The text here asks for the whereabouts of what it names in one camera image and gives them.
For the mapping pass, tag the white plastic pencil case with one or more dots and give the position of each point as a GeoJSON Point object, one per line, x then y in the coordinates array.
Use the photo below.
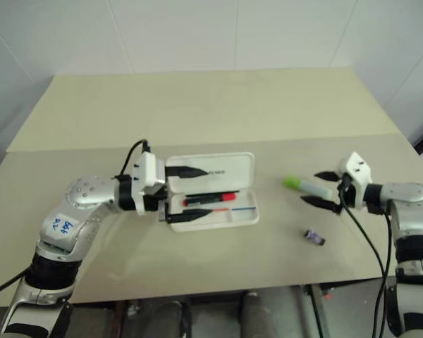
{"type": "Point", "coordinates": [215, 183]}

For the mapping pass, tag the red marker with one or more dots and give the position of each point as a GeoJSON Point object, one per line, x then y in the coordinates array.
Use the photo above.
{"type": "Point", "coordinates": [215, 199]}

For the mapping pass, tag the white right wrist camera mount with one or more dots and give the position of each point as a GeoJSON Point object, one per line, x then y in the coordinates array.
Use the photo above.
{"type": "Point", "coordinates": [357, 172]}

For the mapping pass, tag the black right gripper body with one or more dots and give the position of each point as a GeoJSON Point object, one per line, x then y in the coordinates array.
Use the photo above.
{"type": "Point", "coordinates": [345, 193]}

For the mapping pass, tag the small purple black cap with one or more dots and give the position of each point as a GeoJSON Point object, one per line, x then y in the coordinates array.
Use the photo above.
{"type": "Point", "coordinates": [316, 237]}

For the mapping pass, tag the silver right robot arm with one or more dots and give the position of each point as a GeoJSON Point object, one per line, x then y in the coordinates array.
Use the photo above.
{"type": "Point", "coordinates": [409, 211]}

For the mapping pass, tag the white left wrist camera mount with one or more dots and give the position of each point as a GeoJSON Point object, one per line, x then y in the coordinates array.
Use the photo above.
{"type": "Point", "coordinates": [146, 176]}

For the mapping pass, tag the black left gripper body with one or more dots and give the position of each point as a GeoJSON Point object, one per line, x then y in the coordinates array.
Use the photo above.
{"type": "Point", "coordinates": [157, 202]}

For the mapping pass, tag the dark rounded shape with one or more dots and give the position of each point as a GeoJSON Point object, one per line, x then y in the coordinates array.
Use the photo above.
{"type": "Point", "coordinates": [259, 315]}
{"type": "Point", "coordinates": [169, 320]}

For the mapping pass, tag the green capped white marker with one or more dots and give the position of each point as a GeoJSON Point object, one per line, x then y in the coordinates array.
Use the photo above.
{"type": "Point", "coordinates": [303, 186]}

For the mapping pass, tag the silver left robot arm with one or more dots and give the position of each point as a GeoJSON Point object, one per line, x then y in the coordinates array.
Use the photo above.
{"type": "Point", "coordinates": [88, 197]}

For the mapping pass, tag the grey metal frame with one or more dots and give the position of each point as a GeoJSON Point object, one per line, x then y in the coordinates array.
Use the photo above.
{"type": "Point", "coordinates": [319, 310]}

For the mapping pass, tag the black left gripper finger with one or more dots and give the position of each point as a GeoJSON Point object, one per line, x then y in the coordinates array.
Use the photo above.
{"type": "Point", "coordinates": [190, 215]}
{"type": "Point", "coordinates": [187, 171]}

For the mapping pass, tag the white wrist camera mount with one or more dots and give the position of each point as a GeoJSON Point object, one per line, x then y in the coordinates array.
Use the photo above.
{"type": "Point", "coordinates": [357, 172]}
{"type": "Point", "coordinates": [146, 176]}

